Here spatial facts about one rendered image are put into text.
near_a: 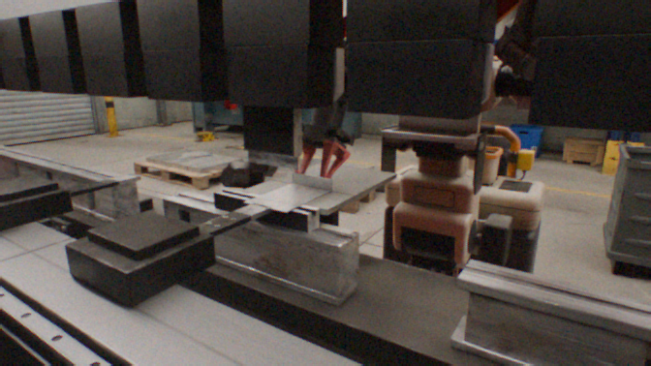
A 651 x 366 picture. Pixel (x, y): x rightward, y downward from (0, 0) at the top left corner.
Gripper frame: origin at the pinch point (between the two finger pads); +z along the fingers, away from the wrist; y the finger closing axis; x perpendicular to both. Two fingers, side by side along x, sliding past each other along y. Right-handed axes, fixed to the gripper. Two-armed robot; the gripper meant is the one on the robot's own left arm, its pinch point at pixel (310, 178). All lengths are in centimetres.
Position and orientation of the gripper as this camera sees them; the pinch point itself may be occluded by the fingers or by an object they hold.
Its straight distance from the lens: 74.0
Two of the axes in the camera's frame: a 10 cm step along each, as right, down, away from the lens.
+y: 8.2, 1.5, -5.5
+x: 5.0, 2.6, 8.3
